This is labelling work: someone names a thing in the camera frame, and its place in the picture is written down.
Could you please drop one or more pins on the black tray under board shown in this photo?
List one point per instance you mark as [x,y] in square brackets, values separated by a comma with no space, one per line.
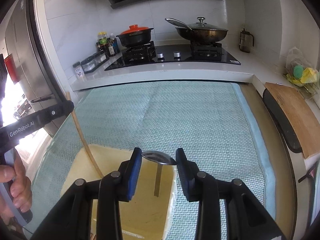
[282,123]

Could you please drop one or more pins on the large steel spoon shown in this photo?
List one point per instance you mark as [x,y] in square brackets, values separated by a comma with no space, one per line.
[161,159]

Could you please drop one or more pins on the person's left hand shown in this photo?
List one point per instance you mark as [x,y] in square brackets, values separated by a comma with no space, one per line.
[21,186]

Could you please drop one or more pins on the black wok with glass lid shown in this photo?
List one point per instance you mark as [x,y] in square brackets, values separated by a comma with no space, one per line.
[200,32]

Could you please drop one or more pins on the white spice jar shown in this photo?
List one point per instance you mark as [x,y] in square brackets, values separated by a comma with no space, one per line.
[79,72]

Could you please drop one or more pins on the teal woven table mat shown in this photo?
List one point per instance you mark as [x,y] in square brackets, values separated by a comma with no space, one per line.
[211,121]

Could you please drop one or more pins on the sauce bottles group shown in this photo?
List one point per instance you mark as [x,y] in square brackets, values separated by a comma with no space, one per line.
[105,44]

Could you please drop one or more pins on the dark french press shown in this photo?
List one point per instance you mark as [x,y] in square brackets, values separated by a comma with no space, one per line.
[246,42]

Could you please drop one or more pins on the wooden cutting board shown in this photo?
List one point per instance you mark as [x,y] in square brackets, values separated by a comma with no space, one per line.
[300,116]

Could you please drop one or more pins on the plastic bags on rack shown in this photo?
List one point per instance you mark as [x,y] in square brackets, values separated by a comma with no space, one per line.
[301,74]

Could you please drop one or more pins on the black gas stove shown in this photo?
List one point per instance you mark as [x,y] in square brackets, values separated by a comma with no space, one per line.
[193,52]

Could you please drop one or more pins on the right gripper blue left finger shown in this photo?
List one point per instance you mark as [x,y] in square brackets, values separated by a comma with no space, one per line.
[117,186]

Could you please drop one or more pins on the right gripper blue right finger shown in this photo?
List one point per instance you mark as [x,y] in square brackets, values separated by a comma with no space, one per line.
[199,186]

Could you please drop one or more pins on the clear seasoning box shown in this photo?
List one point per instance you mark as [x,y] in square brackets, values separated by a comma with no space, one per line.
[94,61]

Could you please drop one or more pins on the grey refrigerator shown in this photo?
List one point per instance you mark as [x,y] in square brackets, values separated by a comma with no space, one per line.
[32,68]

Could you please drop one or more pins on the wooden chopstick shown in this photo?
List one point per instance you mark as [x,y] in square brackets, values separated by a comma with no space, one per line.
[91,156]

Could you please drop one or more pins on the black clay pot orange lid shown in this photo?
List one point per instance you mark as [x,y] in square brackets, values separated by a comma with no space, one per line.
[135,36]

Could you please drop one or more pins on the cream utensil holder box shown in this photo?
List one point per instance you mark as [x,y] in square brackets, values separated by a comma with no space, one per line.
[145,216]

